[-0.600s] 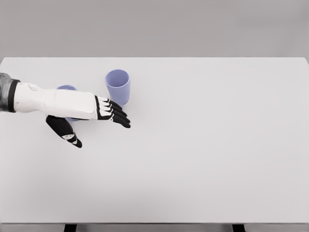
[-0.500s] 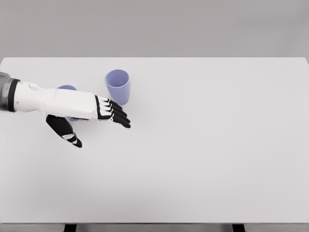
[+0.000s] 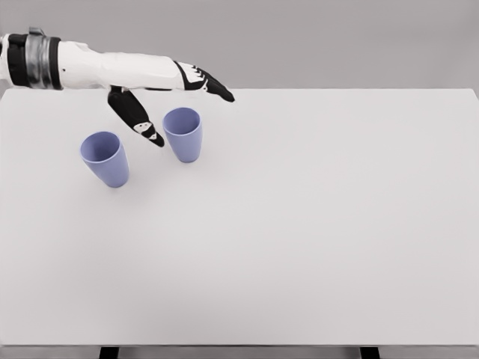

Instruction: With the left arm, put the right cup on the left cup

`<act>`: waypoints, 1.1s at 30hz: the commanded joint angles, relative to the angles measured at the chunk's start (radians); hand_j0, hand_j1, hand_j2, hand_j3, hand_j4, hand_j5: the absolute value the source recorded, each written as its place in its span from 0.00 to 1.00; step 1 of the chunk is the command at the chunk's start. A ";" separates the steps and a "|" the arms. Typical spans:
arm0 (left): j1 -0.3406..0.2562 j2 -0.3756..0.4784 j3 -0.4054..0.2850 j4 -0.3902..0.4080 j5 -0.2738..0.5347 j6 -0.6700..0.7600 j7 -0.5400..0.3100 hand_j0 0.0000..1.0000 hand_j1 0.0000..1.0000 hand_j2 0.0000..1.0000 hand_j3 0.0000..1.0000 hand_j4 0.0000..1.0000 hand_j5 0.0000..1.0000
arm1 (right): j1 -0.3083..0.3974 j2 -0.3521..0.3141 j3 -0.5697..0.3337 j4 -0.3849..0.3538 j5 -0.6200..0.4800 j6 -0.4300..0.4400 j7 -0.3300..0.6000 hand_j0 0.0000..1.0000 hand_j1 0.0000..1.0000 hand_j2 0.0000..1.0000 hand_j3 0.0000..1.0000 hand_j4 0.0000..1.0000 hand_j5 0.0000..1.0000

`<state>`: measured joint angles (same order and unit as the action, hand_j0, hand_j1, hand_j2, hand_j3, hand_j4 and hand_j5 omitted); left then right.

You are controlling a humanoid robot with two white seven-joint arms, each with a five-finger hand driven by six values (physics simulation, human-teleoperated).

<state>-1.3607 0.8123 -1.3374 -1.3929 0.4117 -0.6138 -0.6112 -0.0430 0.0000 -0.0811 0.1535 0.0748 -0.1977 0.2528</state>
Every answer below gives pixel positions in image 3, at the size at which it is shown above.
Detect lavender plastic cup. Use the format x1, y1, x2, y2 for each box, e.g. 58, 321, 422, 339
162, 107, 203, 164
79, 130, 130, 188

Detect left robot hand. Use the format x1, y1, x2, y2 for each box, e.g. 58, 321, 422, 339
100, 50, 236, 148

